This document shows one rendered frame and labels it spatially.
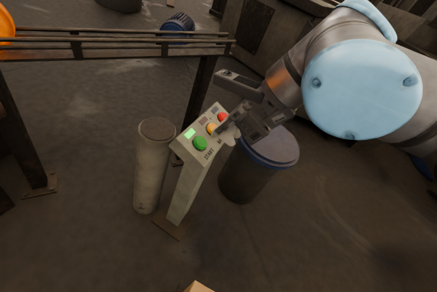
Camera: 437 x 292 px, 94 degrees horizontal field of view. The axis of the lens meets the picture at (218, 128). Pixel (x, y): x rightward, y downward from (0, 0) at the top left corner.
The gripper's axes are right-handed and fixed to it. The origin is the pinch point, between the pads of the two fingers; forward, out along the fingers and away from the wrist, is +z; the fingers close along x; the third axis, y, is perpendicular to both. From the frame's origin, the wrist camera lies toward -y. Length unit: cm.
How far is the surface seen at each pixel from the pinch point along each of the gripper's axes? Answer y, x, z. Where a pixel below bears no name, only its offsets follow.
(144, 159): -8.0, -2.5, 29.0
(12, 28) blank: -52, -11, 15
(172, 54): -28.1, 21.6, 8.7
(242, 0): -70, 209, 29
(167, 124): -11.2, 6.8, 19.3
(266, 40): -21, 201, 36
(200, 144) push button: 0.2, -0.8, 5.6
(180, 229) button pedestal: 26, 2, 60
